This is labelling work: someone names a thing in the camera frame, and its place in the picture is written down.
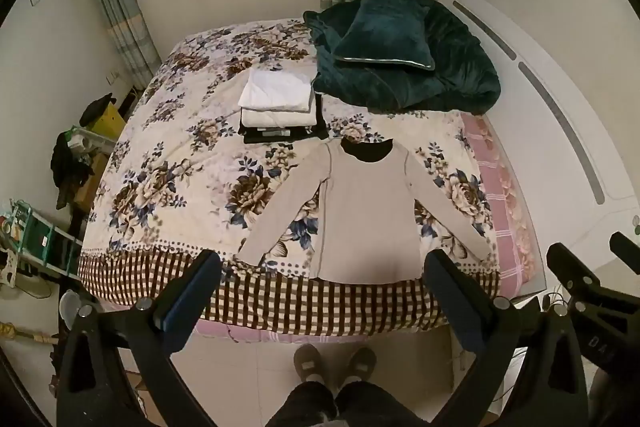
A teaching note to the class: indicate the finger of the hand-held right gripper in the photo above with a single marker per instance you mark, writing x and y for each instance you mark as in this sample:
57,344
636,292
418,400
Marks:
570,264
625,243

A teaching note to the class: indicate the yellow box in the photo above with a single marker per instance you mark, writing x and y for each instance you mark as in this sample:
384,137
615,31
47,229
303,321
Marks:
114,122

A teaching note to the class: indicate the dark green duvet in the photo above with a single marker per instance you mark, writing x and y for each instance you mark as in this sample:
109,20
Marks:
450,72

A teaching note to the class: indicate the black folded garment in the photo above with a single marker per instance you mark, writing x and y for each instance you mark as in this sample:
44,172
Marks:
280,137

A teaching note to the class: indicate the white headboard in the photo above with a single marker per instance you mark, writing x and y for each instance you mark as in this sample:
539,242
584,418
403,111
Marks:
550,72

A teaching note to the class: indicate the grey slipper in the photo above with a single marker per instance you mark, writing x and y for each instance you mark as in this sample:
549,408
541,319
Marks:
307,362
361,363

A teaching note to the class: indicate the person's left leg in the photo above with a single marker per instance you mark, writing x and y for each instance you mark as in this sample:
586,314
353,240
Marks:
302,404

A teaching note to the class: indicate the dark green pillow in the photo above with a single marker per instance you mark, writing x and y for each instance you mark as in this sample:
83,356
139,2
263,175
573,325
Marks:
385,34

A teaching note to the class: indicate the beige long-sleeve shirt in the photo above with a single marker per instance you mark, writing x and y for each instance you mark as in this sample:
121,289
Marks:
365,217

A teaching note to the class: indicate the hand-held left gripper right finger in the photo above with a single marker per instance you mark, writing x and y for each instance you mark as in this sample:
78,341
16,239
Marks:
462,307

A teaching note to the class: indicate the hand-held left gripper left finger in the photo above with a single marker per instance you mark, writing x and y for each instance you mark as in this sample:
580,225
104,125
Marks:
172,309

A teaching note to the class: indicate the person's leg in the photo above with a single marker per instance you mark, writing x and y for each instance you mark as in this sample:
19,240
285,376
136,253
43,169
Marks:
302,404
372,407

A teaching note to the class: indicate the white bowl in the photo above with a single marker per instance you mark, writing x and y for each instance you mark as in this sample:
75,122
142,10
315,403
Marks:
69,304

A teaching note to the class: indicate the wooden cabinet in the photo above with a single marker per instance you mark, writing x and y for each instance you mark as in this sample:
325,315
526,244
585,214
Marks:
90,179

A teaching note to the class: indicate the bed with floral cover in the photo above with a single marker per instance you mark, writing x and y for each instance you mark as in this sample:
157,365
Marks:
200,147

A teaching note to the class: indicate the green toy rack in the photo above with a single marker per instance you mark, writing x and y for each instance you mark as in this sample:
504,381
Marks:
35,237

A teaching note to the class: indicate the black hanging cloth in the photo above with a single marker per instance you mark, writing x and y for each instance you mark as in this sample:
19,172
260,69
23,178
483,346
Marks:
67,167

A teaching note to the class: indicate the person's right leg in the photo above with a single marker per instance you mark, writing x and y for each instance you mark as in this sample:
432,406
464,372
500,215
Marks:
372,407

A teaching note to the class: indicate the cream folded garment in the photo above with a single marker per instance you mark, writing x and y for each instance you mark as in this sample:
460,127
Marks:
280,118

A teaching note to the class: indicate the white folded garment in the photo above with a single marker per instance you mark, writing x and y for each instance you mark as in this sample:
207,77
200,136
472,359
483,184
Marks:
275,89

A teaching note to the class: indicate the black bag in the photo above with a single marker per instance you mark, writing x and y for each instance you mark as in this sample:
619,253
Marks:
96,108

